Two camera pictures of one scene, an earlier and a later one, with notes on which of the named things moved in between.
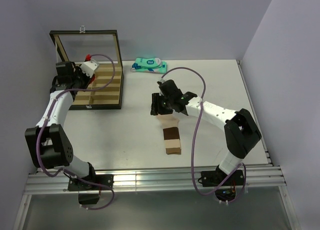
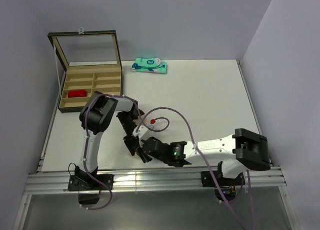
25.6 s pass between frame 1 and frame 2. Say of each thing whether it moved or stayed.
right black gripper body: moved
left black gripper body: moved
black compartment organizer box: stayed
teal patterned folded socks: stayed
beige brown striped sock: moved
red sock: moved
